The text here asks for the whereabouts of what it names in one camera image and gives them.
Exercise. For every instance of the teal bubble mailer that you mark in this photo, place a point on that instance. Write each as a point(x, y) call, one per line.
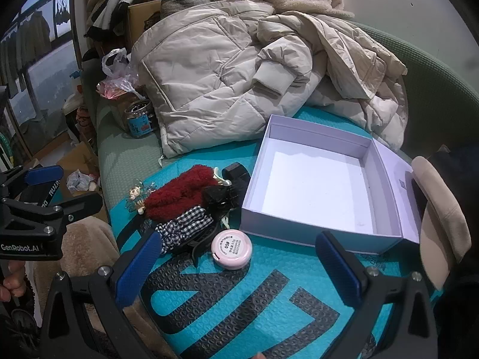
point(224, 306)

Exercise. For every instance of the jar with blue label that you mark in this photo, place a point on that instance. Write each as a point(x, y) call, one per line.
point(140, 123)

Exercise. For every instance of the dark navy garment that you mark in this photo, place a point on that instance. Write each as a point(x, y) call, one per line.
point(464, 179)

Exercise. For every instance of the black hair claw clip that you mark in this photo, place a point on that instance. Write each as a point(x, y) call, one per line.
point(200, 247)

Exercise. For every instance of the person's left hand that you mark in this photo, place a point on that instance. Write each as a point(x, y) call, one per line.
point(11, 280)

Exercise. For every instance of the dark brown fuzzy hair clip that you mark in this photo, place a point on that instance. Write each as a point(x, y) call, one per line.
point(236, 174)

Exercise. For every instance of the lavender cardboard box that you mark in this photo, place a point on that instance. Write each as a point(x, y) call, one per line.
point(318, 183)

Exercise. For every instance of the beige cap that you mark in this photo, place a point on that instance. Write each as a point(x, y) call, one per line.
point(445, 224)

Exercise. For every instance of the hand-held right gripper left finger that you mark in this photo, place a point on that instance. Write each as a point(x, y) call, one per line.
point(138, 267)

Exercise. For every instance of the doll hair clip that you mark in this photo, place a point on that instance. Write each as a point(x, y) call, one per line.
point(136, 196)

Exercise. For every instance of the window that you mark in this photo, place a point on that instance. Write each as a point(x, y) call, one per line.
point(41, 74)

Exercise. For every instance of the black lace bow clip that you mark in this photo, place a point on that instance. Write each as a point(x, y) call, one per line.
point(219, 196)

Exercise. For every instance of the red fuzzy scrunchie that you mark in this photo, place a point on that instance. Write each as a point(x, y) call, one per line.
point(176, 194)

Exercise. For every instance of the pink round compact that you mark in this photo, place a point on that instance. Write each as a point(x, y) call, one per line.
point(230, 250)

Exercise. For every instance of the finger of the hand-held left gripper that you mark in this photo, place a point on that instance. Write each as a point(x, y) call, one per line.
point(80, 205)
point(43, 175)

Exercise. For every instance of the green sofa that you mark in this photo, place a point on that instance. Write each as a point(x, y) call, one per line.
point(430, 93)

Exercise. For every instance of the crumpled white paper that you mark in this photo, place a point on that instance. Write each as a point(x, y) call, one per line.
point(80, 181)

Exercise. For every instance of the black white checkered scrunchie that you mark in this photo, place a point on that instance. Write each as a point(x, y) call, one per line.
point(183, 224)

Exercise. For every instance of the grey knit garment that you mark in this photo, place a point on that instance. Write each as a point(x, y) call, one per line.
point(183, 2)

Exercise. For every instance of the beige fleece cloth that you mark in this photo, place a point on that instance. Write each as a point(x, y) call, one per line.
point(89, 239)

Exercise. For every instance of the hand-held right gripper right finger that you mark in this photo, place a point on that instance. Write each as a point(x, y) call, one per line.
point(336, 265)

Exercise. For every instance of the beige puffer jacket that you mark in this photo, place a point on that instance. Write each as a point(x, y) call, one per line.
point(209, 63)

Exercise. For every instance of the clear plastic bag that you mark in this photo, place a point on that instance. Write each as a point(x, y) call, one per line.
point(116, 82)

